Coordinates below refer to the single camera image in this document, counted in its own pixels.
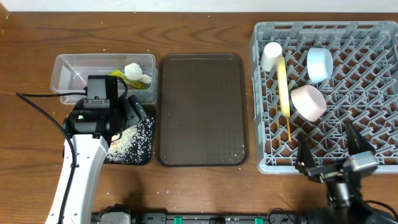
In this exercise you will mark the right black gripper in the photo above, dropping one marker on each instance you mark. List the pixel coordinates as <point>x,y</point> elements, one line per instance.
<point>306,161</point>

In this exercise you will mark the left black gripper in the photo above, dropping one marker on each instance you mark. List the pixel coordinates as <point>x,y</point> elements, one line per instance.
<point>132,109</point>

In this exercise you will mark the yellow green wrapper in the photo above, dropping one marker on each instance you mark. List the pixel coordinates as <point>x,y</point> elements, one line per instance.
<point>131,83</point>

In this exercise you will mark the white tissue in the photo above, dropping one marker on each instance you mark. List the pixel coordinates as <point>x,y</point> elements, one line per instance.
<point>134,72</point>

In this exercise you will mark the white bowl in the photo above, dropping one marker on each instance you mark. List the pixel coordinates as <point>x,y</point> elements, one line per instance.
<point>309,102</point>

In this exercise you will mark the yellow-green plate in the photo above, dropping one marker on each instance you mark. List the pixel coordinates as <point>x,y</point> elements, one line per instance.
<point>283,87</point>

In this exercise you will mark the light blue bowl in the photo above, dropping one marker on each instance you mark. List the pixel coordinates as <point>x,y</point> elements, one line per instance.
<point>319,64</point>

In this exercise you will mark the white cup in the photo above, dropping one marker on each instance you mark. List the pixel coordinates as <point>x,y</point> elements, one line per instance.
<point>271,53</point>

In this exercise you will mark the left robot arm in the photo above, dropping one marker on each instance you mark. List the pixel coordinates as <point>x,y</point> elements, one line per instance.
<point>82,163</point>

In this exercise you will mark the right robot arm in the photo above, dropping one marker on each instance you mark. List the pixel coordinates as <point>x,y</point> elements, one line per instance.
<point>343,183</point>

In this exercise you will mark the clear plastic waste bin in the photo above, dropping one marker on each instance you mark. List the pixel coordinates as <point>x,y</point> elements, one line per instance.
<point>71,72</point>

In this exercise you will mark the grey dishwasher rack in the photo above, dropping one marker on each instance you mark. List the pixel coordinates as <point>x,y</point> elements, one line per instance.
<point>362,89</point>

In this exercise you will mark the black plastic tray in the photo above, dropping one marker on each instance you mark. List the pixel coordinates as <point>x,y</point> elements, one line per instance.
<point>136,146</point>

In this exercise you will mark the spilled white rice pile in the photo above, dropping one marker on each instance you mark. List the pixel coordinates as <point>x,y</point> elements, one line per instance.
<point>132,143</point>

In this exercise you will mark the dark brown serving tray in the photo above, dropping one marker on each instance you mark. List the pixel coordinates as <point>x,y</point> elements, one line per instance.
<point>202,111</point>

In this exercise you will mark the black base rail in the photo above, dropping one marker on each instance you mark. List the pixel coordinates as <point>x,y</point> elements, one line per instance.
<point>120,213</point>

